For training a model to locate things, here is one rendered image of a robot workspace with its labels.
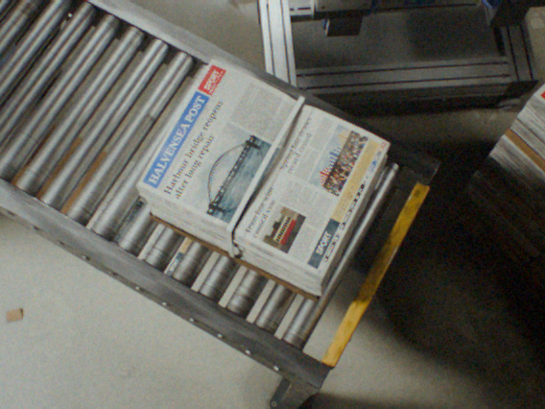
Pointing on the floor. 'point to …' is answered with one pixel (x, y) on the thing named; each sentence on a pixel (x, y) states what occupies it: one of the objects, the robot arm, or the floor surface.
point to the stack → (534, 195)
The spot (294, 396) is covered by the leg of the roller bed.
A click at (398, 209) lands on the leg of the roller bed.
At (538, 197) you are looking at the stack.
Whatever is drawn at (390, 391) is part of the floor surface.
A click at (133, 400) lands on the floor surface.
